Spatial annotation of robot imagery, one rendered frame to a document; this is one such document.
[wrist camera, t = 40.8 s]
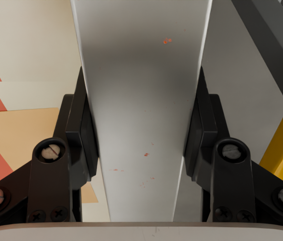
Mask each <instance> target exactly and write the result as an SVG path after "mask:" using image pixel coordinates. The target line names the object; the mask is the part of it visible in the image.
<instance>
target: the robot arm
mask: <svg viewBox="0 0 283 241"><path fill-rule="evenodd" d="M97 165H98V151H97V145H96V140H95V135H94V130H93V124H92V119H91V114H90V109H89V103H88V98H87V91H86V86H85V81H84V75H83V70H82V66H81V67H80V70H79V74H78V78H77V83H76V88H75V92H74V94H65V95H64V97H63V100H62V104H61V107H60V111H59V114H58V118H57V121H56V125H55V129H54V133H53V136H52V137H51V138H47V139H44V140H42V141H40V142H39V143H38V144H37V145H36V146H35V147H34V149H33V153H32V159H31V160H30V161H29V162H27V163H26V164H24V165H23V166H21V167H20V168H18V169H17V170H15V171H14V172H12V173H11V174H9V175H7V176H6V177H4V178H3V179H1V180H0V241H283V180H281V179H280V178H278V177H277V176H275V175H274V174H272V173H271V172H269V171H268V170H266V169H265V168H263V167H261V166H260V165H258V164H257V163H255V162H254V161H252V160H251V155H250V150H249V148H248V146H247V145H246V144H245V143H244V142H242V141H241V140H238V139H236V138H232V137H230V134H229V130H228V126H227V123H226V119H225V115H224V112H223V108H222V105H221V101H220V97H219V95H218V94H209V93H208V89H207V84H206V80H205V75H204V71H203V68H202V66H201V69H200V74H199V80H198V85H197V90H196V98H195V102H194V108H193V113H192V118H191V124H190V129H189V134H188V139H187V145H186V150H185V167H186V174H187V176H189V177H191V180H192V182H196V183H197V184H198V185H199V186H201V187H202V192H201V213H200V222H83V218H82V197H81V187H82V186H83V185H85V184H86V183H87V182H91V178H92V177H94V176H95V175H96V173H97Z"/></svg>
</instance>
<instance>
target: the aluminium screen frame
mask: <svg viewBox="0 0 283 241"><path fill-rule="evenodd" d="M212 3H213V0H70V5H71V11H72V16H73V21H74V26H75V32H76V38H77V44H78V49H79V54H80V60H81V65H82V70H83V75H84V81H85V86H86V91H87V98H88V103H89V109H90V114H91V119H92V124H93V130H94V135H95V140H96V145H97V151H98V157H99V163H100V168H101V173H102V179H103V184H104V189H105V194H106V200H107V205H108V210H109V217H110V221H111V222H172V221H173V218H174V211H175V206H176V200H177V195H178V189H179V184H180V179H181V173H182V168H183V163H184V158H185V150H186V145H187V139H188V134H189V129H190V124H191V118H192V113H193V108H194V102H195V98H196V90H197V85H198V80H199V74H200V69H201V64H202V58H203V53H204V48H205V42H206V37H207V30H208V25H209V19H210V14H211V9H212Z"/></svg>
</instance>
